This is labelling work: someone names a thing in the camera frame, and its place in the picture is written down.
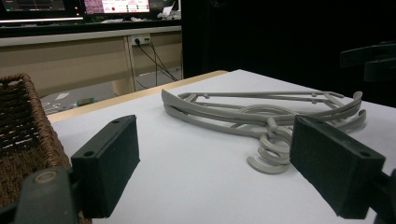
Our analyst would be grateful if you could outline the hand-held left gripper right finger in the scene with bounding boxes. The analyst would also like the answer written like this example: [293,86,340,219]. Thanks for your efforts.
[289,115,387,220]

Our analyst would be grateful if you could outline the grey plastic clothes hanger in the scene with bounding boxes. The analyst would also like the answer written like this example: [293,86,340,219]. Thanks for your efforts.
[163,104,368,175]
[161,89,364,154]
[163,95,364,166]

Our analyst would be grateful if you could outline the black curtain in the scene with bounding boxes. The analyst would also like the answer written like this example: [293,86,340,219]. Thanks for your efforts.
[181,0,396,108]

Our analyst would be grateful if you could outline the computer monitor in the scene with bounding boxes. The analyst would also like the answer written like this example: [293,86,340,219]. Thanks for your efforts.
[0,0,84,23]
[81,0,182,17]

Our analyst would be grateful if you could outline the wooden shelf unit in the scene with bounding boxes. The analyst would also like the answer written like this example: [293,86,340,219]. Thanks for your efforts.
[0,25,183,98]

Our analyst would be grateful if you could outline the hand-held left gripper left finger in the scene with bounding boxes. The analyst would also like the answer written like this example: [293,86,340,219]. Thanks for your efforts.
[70,114,141,219]

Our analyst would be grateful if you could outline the white power socket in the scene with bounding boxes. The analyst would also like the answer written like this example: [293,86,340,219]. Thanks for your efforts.
[130,33,151,47]

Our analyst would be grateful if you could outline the black power cables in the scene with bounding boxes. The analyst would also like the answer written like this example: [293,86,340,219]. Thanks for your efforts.
[134,38,179,90]

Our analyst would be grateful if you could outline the white table mat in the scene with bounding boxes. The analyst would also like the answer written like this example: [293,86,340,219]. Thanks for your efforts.
[50,68,396,224]

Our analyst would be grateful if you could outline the colourful small things on floor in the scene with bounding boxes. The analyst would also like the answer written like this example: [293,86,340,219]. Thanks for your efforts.
[76,97,95,107]

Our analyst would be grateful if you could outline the wooden table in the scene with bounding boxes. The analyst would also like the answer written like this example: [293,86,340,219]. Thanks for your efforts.
[46,69,230,124]

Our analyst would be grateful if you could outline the brown wicker basket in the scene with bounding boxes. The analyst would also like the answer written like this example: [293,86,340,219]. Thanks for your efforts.
[0,73,92,224]

